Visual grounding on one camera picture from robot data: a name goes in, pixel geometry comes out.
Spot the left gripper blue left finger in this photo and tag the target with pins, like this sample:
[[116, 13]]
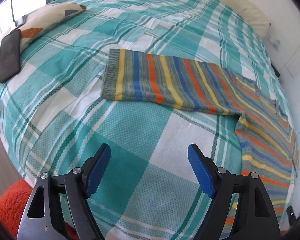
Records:
[[78, 185]]

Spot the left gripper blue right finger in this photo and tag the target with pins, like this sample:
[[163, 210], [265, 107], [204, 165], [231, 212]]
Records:
[[255, 217]]

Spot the striped knit sweater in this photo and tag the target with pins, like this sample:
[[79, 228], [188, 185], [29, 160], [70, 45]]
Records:
[[190, 89]]

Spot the orange shaggy rug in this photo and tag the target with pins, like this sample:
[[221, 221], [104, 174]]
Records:
[[12, 204]]

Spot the teal plaid bedspread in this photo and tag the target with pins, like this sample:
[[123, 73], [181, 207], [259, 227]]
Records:
[[52, 116]]

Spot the black smartphone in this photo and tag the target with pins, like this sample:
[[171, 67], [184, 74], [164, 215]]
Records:
[[10, 56]]

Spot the patterned beige cushion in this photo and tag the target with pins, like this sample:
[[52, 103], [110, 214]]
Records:
[[42, 20]]

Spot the wall switch panel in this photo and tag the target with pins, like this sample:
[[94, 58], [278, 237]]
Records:
[[275, 42]]

